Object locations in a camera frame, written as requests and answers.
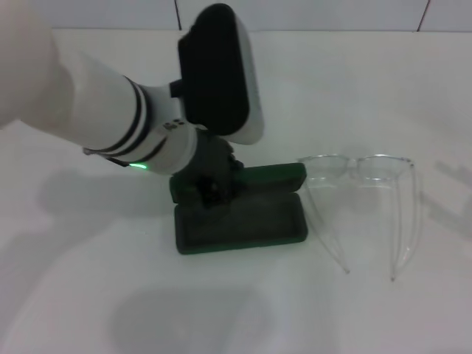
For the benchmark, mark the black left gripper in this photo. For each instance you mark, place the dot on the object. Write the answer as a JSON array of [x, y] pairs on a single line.
[[214, 162]]

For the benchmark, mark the green glasses case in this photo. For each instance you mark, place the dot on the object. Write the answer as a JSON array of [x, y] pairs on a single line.
[[243, 228]]

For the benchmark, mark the clear white glasses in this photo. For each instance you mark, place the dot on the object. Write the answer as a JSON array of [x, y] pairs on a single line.
[[326, 169]]

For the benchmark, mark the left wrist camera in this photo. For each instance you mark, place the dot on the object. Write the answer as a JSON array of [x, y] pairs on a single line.
[[214, 73]]

